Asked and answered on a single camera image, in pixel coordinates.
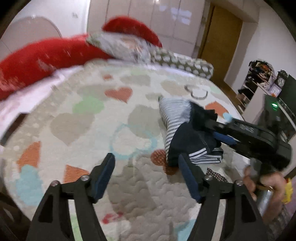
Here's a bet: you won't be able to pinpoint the heart patterned quilt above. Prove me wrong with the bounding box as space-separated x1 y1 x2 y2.
1 60 241 240

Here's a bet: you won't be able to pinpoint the long red pillow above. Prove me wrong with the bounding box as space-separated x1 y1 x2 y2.
1 34 112 100

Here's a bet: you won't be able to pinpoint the brown wooden door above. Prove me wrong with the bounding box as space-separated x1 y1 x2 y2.
198 4 243 85

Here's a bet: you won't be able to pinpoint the floral grey pillow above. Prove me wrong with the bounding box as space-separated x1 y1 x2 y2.
86 31 155 63

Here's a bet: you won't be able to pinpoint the dark smartphone on bed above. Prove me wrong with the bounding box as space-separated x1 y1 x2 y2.
1 113 28 146

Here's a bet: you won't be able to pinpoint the rounded grey headboard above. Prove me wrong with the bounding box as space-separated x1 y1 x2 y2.
0 16 62 60

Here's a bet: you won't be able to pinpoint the olive cloud pattern bolster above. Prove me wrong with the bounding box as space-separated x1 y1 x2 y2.
150 47 214 79

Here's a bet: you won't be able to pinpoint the red pillow at back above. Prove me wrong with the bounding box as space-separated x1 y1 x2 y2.
102 16 162 47

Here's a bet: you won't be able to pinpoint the white storage shelf unit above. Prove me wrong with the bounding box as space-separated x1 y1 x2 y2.
236 59 295 141

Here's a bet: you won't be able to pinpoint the dark green desk clock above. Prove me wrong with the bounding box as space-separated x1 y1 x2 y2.
275 70 288 89

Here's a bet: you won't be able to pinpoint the white bed sheet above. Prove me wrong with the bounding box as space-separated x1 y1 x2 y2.
1 59 111 138

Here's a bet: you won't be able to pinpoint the person's right hand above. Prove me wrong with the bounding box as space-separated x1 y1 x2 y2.
243 166 287 225

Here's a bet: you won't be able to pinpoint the navy striped frog pants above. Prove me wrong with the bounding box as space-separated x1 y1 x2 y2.
159 97 224 168

